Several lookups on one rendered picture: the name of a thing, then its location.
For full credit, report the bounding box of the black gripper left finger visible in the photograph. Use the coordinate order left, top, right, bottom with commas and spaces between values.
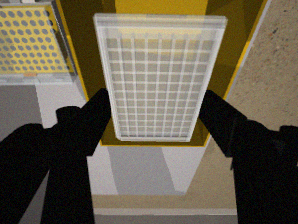
0, 88, 111, 224

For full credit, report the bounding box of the yellow open bin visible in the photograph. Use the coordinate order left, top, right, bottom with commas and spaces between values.
56, 0, 268, 147

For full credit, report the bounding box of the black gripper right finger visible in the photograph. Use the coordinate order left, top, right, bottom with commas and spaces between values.
199, 90, 298, 224

